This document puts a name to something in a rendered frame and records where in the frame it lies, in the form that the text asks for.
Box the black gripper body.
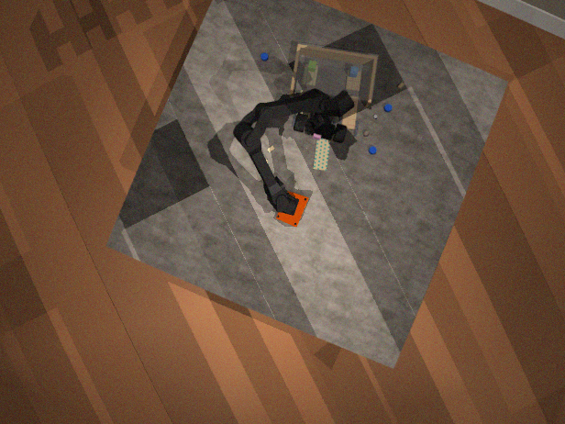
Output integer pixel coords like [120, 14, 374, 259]
[294, 113, 348, 143]

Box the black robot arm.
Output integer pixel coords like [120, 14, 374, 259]
[233, 88, 354, 216]

